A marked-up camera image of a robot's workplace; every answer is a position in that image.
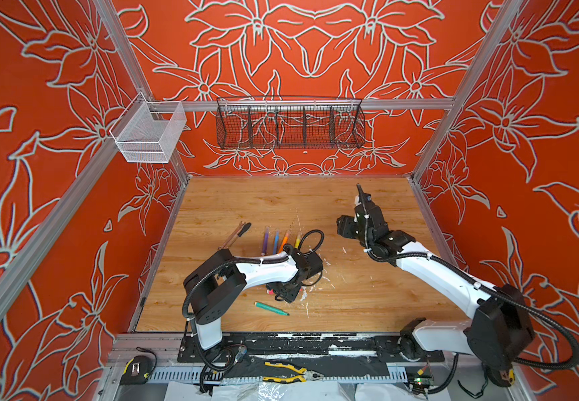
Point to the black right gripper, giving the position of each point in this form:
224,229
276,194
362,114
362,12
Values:
344,225

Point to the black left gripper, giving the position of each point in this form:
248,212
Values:
291,296

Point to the orange highlighter pen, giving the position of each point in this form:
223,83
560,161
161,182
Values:
284,240

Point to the blue highlighter pen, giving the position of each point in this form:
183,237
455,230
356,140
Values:
275,247

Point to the purple highlighter pen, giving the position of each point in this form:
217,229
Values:
265,244

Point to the green highlighter pen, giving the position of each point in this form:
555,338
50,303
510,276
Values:
270,308

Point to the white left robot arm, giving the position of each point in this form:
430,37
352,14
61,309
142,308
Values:
213,287

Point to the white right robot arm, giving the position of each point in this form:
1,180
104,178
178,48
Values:
499,323

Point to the left tape measure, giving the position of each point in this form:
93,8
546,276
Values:
138,370

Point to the tape measure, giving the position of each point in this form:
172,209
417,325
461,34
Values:
500,378
138,370

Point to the white mesh basket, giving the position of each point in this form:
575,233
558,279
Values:
147,131

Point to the right tape measure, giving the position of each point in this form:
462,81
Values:
500,378

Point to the black handled screwdriver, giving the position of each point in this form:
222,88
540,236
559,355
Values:
242,231

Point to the yellow handled pliers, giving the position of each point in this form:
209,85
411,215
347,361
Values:
295,374

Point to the black wire basket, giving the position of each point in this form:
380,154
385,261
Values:
290,123

